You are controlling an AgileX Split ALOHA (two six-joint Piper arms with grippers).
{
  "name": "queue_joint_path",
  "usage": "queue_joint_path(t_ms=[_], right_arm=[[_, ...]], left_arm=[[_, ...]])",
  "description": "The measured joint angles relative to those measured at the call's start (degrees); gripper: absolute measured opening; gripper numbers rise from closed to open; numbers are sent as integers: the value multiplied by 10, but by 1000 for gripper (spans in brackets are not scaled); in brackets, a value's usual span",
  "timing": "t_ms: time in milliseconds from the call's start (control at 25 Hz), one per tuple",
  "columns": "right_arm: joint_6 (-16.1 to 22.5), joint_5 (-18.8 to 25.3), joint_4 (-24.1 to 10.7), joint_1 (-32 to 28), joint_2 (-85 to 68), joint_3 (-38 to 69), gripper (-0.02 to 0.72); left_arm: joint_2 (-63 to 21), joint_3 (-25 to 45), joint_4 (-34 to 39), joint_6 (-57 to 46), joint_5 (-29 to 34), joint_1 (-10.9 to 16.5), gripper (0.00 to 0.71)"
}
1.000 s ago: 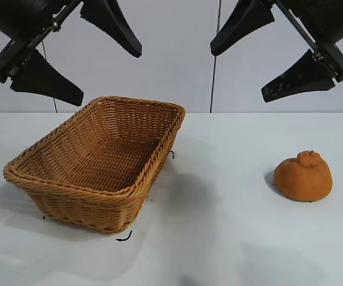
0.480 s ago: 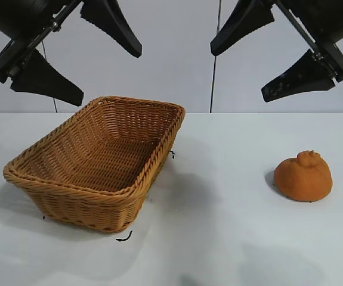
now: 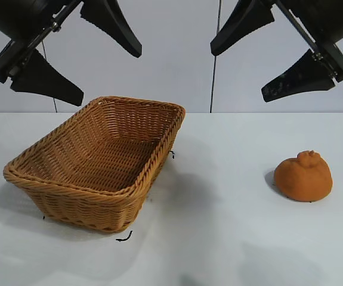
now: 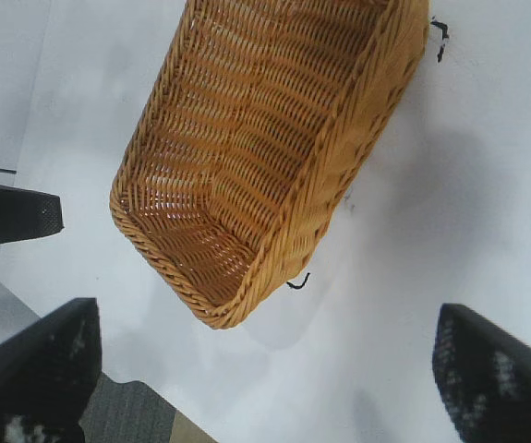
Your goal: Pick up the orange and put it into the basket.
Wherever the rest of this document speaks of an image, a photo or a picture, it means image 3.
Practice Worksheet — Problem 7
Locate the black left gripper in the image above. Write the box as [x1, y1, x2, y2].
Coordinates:
[0, 0, 85, 107]

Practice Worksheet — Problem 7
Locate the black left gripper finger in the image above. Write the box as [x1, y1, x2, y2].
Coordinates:
[79, 0, 143, 58]

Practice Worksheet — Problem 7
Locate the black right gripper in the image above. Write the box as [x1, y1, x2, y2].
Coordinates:
[209, 0, 343, 103]

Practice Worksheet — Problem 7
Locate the brown woven wicker basket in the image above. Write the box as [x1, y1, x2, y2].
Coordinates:
[3, 95, 187, 234]

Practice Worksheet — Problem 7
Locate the orange with knobbly stem end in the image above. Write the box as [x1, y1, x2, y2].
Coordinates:
[274, 150, 334, 203]

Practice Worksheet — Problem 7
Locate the curved black scrap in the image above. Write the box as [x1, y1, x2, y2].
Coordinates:
[116, 230, 134, 243]

